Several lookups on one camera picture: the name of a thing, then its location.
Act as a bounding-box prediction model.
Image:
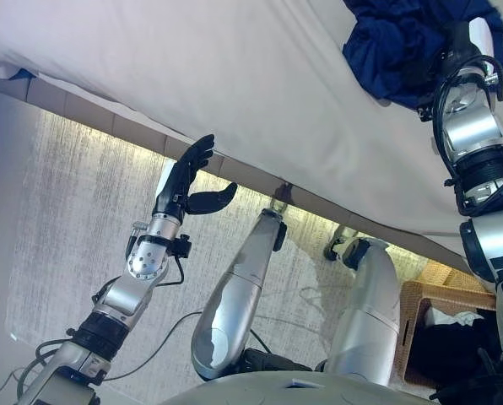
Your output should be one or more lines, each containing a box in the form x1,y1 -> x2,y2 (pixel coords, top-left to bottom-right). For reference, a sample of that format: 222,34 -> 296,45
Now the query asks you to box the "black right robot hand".
439,17 -> 496,75

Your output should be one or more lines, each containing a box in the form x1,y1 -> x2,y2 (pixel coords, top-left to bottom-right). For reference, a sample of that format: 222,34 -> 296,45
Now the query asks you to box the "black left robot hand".
153,133 -> 239,221

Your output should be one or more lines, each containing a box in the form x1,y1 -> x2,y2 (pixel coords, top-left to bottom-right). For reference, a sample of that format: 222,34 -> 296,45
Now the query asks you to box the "dark blue garment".
342,0 -> 503,111

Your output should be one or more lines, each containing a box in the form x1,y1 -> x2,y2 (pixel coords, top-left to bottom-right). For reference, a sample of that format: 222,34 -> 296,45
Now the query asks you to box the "white garment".
424,305 -> 484,328

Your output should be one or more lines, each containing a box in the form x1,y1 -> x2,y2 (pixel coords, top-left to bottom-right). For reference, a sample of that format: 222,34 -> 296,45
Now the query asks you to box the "black garment with blue label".
407,310 -> 503,381

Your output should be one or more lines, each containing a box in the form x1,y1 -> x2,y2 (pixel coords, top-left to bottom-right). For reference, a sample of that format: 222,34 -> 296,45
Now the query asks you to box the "beige bed runner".
0,0 -> 503,279

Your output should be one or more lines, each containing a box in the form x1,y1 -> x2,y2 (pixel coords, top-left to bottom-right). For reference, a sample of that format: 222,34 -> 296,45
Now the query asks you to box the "brown wicker basket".
397,259 -> 501,389

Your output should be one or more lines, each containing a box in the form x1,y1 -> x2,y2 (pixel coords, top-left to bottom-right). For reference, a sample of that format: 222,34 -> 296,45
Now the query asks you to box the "silver left robot leg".
191,207 -> 289,383

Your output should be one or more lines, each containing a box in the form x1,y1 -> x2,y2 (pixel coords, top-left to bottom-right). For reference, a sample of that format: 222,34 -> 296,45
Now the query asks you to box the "silver robot leg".
318,225 -> 403,387
191,207 -> 289,383

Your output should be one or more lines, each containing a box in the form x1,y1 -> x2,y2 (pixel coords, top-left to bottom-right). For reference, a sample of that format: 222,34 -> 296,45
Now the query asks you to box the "small blue fabric piece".
8,67 -> 40,82

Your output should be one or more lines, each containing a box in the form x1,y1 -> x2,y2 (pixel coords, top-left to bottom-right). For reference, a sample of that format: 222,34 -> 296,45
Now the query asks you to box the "silver right robot leg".
318,225 -> 403,387

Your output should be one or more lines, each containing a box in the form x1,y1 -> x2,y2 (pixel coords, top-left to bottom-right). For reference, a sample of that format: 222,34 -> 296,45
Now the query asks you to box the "grey robot torso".
162,370 -> 438,405

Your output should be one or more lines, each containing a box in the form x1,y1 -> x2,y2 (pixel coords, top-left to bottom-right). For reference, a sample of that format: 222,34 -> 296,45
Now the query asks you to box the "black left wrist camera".
170,234 -> 192,258

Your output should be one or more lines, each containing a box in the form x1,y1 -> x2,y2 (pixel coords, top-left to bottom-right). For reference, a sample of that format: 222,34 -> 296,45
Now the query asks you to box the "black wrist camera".
170,234 -> 192,258
417,94 -> 437,123

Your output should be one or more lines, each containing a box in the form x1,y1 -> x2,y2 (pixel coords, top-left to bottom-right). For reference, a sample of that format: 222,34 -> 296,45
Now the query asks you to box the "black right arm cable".
431,54 -> 503,182

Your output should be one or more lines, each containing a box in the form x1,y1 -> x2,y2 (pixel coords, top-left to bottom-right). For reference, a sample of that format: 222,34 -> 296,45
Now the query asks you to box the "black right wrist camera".
417,94 -> 437,123

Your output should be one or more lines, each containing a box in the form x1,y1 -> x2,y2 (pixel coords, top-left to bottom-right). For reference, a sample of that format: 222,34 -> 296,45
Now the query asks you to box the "thin black floor cable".
103,310 -> 204,381

